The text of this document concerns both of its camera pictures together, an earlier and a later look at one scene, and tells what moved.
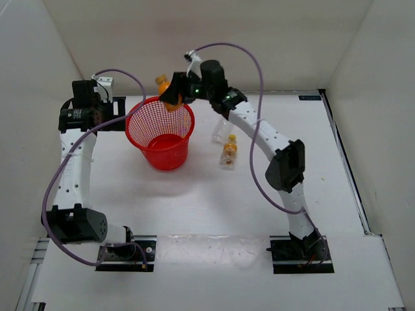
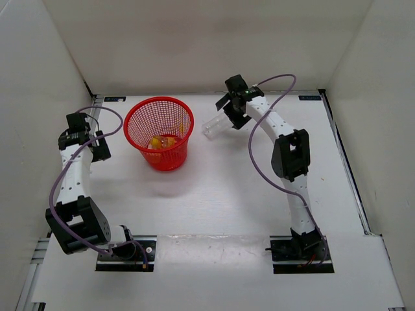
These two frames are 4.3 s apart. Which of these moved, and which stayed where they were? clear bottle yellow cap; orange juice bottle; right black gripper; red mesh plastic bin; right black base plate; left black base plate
Moved: right black gripper; orange juice bottle; clear bottle yellow cap
Stayed: left black base plate; red mesh plastic bin; right black base plate
